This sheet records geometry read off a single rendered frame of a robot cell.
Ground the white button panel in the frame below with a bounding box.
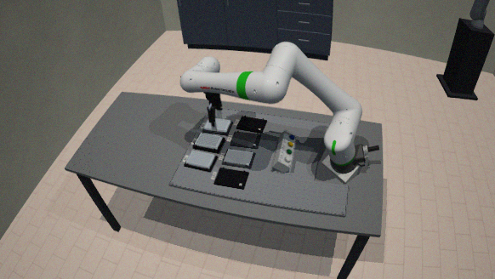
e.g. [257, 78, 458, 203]
[269, 129, 297, 174]

